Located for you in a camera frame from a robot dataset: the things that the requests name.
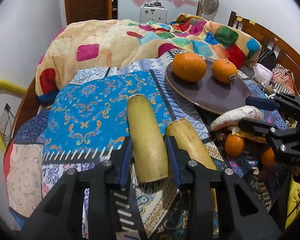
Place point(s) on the wooden headboard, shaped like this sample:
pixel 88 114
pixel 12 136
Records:
pixel 287 56

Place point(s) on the wooden bed frame side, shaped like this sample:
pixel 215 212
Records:
pixel 28 108

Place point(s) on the striped cloth bag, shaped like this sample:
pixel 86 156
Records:
pixel 283 80

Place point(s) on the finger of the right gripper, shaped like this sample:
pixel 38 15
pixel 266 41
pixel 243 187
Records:
pixel 263 103
pixel 261 129

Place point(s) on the brown wooden door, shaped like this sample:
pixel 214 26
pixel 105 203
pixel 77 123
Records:
pixel 83 10

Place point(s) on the dark brown round plate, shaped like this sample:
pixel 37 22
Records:
pixel 208 93

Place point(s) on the large orange left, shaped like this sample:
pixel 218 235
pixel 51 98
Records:
pixel 189 66

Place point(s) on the colourful patchwork blanket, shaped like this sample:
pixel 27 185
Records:
pixel 118 43

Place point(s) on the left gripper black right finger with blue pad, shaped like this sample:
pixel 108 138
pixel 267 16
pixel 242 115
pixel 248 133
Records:
pixel 240 214

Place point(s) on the small orange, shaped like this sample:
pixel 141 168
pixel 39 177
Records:
pixel 224 71
pixel 268 158

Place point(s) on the yellow bag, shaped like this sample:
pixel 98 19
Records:
pixel 293 204

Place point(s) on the small orange below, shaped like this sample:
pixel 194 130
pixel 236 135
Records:
pixel 234 145

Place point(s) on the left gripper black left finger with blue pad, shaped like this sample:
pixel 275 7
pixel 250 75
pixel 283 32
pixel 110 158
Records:
pixel 59 215

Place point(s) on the white standing fan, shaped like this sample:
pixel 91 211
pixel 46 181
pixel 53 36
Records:
pixel 208 7

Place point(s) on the silver suitcase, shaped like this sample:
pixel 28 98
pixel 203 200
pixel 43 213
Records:
pixel 153 12

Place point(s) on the wall socket with cables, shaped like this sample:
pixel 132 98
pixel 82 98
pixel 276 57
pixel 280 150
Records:
pixel 6 122

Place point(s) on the pink patterned pouch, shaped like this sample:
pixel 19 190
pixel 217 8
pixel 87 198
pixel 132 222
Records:
pixel 262 74

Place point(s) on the pale pinkish sweet potato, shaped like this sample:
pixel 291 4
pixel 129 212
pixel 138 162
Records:
pixel 232 117

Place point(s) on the small orange far right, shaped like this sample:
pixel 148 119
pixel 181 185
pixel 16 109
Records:
pixel 268 158

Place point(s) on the black bag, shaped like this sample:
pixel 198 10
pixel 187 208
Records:
pixel 267 58

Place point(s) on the blue patterned bed sheet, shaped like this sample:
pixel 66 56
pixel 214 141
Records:
pixel 88 121

